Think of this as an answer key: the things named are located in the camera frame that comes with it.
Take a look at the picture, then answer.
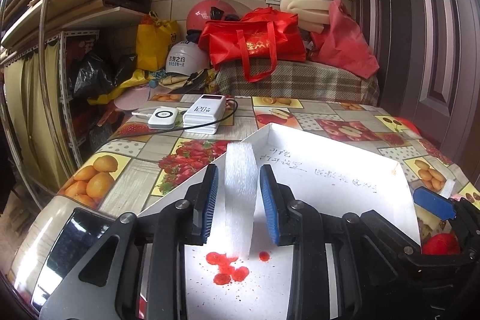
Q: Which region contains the yellow shopping bag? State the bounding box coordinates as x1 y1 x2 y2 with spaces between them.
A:
136 10 181 71

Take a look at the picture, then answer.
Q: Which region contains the metal storage shelf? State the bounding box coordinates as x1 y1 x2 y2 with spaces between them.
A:
1 0 148 192

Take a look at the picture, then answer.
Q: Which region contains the black cable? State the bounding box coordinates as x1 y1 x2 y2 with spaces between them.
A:
110 98 240 139

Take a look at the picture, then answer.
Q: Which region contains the white shallow cardboard box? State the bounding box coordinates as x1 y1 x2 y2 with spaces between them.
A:
136 122 422 320

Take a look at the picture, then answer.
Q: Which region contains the plaid cloth covered bench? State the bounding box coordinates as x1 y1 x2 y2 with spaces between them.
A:
216 61 380 106

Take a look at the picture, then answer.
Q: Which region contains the white small wireless charger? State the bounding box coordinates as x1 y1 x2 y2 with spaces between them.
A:
147 106 178 130

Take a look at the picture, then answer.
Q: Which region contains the red tote bag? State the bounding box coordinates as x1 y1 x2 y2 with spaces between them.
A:
198 7 307 83

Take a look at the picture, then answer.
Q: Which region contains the white large power bank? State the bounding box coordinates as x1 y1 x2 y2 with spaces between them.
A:
182 94 226 135

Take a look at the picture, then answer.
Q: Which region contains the cream foam roll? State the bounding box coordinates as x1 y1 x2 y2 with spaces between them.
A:
280 0 331 33

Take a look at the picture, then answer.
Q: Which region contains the black smartphone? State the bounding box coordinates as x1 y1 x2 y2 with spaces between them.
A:
31 207 113 313

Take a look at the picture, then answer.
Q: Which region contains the red plush ball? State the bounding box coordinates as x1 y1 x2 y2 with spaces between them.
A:
422 233 461 255

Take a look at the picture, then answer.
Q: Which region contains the white helmet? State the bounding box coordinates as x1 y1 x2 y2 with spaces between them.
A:
165 40 210 76

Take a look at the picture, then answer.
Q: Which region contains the red helmet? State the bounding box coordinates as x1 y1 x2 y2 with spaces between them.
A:
185 0 239 31

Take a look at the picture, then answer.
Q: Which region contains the fruit print tablecloth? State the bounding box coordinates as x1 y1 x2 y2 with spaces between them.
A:
7 94 479 297

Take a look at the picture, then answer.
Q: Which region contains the white foam block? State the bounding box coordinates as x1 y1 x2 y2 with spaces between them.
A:
224 142 258 257

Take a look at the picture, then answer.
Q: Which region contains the pink red plastic bag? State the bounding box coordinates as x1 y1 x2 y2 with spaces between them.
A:
309 0 379 79

